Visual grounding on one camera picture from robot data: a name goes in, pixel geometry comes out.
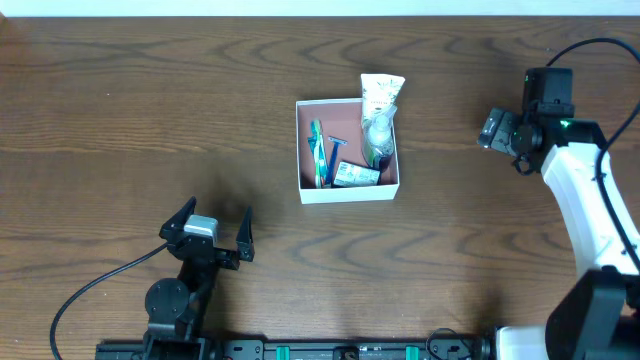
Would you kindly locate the white box with pink interior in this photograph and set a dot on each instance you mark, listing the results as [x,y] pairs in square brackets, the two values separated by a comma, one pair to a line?
[339,118]

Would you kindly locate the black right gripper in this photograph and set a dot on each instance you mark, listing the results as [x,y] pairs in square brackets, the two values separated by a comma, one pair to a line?
[501,132]

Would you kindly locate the green white toothbrush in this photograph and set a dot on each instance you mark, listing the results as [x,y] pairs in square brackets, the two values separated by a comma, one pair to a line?
[316,127]

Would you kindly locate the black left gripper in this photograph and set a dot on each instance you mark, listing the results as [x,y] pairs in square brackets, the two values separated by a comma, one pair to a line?
[201,249]

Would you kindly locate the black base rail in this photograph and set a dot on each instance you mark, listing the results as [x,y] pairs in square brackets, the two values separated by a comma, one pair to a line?
[446,347]

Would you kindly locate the green white toothpaste tube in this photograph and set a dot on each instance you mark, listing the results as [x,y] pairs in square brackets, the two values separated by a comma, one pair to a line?
[317,148]

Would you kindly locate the clear pump bottle green label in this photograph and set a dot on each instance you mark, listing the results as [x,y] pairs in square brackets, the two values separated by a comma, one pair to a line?
[378,141]

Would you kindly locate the green white soap package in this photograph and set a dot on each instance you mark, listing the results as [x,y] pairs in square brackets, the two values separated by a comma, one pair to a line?
[350,175]

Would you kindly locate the blue disposable razor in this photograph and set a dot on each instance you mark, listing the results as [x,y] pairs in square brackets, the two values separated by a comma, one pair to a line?
[337,143]

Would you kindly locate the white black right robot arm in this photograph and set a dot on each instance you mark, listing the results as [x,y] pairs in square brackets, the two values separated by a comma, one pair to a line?
[571,157]

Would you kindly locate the white lotion tube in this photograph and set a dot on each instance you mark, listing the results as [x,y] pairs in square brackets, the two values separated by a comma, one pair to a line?
[379,93]

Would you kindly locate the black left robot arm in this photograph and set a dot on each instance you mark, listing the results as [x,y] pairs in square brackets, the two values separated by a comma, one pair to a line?
[176,306]

